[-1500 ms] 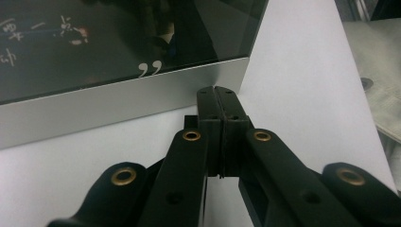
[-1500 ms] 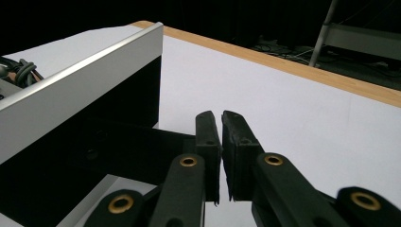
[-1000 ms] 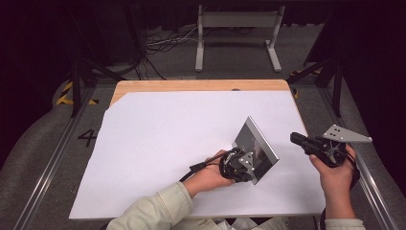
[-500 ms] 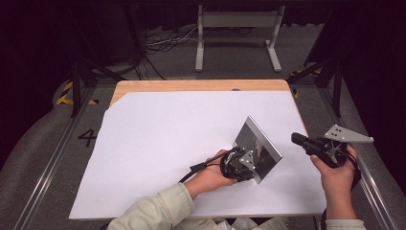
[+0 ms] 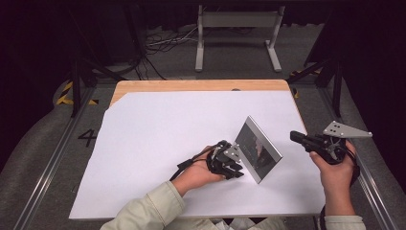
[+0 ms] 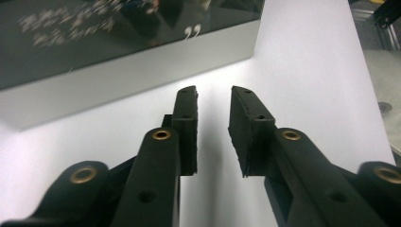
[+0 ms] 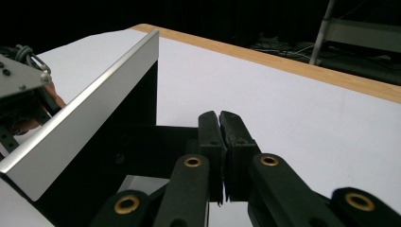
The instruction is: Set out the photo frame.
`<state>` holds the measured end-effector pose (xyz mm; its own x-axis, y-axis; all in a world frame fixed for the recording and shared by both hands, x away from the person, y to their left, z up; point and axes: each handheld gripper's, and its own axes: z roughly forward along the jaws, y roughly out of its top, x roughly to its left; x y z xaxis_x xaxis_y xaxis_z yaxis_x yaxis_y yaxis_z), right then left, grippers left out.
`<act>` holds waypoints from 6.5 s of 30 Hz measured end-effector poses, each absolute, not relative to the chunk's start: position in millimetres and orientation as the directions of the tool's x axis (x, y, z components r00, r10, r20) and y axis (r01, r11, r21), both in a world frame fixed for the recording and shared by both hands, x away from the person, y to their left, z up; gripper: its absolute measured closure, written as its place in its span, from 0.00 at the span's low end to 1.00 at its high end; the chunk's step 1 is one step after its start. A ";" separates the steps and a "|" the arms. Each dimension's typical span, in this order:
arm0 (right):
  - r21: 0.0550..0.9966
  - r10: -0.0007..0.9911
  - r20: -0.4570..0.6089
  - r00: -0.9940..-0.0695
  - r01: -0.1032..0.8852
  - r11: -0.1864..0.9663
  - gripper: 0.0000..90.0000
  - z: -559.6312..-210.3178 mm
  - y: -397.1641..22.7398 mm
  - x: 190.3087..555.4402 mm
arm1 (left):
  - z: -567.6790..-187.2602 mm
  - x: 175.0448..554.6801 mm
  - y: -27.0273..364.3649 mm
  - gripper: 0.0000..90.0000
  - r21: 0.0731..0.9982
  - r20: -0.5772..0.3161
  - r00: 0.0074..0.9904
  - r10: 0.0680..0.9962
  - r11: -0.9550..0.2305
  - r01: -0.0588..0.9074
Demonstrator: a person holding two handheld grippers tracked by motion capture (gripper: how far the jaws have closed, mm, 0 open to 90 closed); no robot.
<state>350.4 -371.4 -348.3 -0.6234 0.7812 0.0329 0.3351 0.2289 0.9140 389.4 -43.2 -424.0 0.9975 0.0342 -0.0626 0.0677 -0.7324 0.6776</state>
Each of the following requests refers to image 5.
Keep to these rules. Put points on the person's left hand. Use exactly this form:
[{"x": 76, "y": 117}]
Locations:
[{"x": 194, "y": 174}]

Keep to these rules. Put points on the yellow black floor tape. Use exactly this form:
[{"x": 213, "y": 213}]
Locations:
[
  {"x": 65, "y": 94},
  {"x": 297, "y": 93}
]

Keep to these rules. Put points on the person's right hand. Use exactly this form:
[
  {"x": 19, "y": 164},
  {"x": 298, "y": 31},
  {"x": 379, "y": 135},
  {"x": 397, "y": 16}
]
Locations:
[{"x": 336, "y": 177}]

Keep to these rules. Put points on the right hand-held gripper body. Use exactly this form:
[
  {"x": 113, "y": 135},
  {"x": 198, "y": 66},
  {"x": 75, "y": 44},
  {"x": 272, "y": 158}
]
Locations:
[{"x": 333, "y": 148}]

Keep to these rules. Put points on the metal floor rail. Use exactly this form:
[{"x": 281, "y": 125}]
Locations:
[
  {"x": 48, "y": 166},
  {"x": 370, "y": 188}
]

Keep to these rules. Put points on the black metal stand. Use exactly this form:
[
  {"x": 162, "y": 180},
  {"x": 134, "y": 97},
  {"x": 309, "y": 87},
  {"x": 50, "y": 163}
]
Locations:
[
  {"x": 336, "y": 86},
  {"x": 76, "y": 83}
]

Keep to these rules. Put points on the white metal table frame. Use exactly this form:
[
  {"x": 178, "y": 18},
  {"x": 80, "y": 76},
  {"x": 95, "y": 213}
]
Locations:
[{"x": 237, "y": 19}]

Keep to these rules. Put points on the black silver photo frame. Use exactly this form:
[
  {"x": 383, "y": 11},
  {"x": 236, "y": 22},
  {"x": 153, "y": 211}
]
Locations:
[{"x": 255, "y": 150}]

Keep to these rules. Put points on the white paper sheet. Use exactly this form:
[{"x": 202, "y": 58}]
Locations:
[{"x": 166, "y": 137}]

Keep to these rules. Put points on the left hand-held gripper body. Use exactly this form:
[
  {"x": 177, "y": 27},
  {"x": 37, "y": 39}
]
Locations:
[{"x": 223, "y": 155}]

